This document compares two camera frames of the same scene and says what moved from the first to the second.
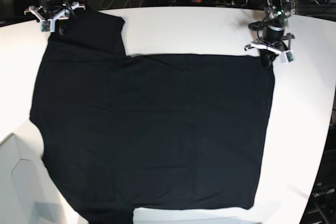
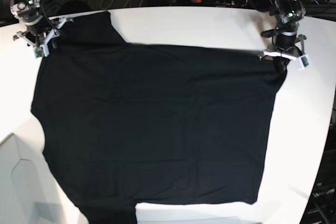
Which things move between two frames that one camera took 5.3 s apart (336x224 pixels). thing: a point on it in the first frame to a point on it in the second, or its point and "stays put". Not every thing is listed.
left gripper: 272,43 to 290,46
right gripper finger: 61,28 to 54,42
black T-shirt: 121,131 stays put
